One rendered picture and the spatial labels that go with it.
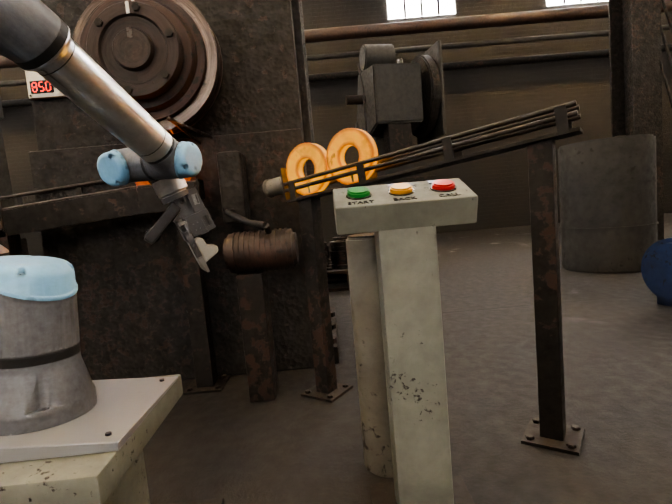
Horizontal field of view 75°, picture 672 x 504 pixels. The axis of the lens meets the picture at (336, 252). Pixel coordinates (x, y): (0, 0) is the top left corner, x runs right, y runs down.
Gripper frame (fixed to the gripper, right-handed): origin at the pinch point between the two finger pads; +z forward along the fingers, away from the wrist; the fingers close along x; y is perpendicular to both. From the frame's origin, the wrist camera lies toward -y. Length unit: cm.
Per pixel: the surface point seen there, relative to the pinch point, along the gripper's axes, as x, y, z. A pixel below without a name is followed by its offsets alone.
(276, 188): 18.1, 31.7, -10.0
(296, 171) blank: 11.9, 38.0, -12.4
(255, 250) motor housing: 13.2, 16.4, 3.9
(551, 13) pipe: 385, 635, -57
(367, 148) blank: -9, 52, -11
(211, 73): 33, 32, -51
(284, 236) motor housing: 10.8, 25.7, 3.7
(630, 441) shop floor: -55, 62, 70
